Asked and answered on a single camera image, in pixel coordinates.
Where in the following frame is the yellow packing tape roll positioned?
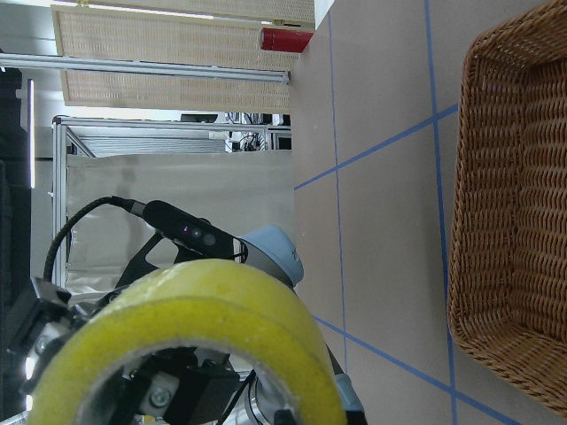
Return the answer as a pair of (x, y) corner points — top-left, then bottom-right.
(27, 259), (346, 424)

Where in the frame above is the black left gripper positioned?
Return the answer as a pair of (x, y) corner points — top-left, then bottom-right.
(1, 235), (217, 423)

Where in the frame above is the bamboo blind panel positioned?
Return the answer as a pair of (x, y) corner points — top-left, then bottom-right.
(50, 0), (316, 112)

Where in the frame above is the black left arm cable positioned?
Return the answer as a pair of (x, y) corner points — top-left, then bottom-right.
(43, 195), (147, 289)

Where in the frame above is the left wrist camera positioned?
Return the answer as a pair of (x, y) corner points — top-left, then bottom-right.
(143, 200), (235, 259)

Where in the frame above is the red cylinder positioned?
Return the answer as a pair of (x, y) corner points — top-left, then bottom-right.
(260, 27), (314, 53)

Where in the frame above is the blue tape line lengthwise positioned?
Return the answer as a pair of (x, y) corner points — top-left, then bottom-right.
(423, 0), (459, 424)

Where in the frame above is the blue tape line crosswise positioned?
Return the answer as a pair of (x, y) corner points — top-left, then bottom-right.
(293, 104), (460, 191)

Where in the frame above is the brown wicker basket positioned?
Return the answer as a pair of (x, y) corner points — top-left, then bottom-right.
(447, 1), (566, 416)

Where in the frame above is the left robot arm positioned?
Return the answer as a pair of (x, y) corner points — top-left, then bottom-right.
(1, 226), (367, 424)

